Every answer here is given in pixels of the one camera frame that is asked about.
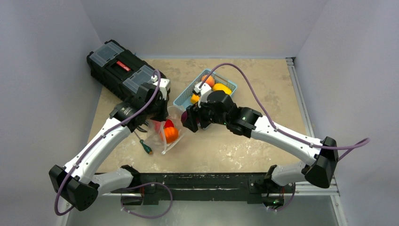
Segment yellow toy bell pepper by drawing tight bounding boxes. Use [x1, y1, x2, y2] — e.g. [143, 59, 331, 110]
[190, 94, 200, 105]

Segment red toy bell pepper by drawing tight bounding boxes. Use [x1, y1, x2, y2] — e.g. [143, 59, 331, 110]
[154, 119, 174, 131]

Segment clear zip top bag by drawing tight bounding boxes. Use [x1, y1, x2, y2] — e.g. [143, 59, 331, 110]
[144, 105, 188, 154]

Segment orange toy pumpkin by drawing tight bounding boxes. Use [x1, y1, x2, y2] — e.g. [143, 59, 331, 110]
[163, 127, 179, 144]

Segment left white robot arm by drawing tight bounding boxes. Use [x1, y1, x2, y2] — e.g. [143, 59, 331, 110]
[49, 79, 170, 216]

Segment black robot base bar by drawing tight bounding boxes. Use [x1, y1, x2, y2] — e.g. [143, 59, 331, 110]
[115, 165, 295, 207]

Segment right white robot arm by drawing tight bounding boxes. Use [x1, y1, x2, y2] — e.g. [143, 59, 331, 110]
[181, 91, 338, 192]

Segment light blue plastic basket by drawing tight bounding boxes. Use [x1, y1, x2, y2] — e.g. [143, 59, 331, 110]
[173, 69, 237, 110]

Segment yellow toy lemon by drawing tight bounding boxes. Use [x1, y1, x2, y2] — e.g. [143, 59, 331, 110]
[212, 83, 232, 95]

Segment peach toy fruit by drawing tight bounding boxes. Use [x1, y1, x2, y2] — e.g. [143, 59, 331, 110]
[201, 75, 215, 88]

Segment black plastic toolbox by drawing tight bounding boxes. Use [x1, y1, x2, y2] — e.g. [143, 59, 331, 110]
[87, 40, 155, 101]

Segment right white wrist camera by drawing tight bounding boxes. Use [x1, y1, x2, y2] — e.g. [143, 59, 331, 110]
[193, 82, 212, 107]

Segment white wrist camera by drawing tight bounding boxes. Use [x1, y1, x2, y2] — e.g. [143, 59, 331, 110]
[151, 75, 171, 101]
[193, 82, 212, 107]

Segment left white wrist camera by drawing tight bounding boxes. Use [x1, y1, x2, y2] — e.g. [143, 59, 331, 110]
[151, 75, 171, 101]

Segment black handled pliers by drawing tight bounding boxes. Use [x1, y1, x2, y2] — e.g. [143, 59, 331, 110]
[136, 124, 148, 133]

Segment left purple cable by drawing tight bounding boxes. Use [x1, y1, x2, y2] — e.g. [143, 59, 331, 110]
[54, 69, 161, 217]

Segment green handled screwdriver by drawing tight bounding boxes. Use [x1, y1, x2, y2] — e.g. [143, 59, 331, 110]
[134, 131, 153, 155]

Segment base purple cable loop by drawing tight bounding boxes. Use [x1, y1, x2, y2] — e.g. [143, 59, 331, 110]
[120, 182, 174, 219]

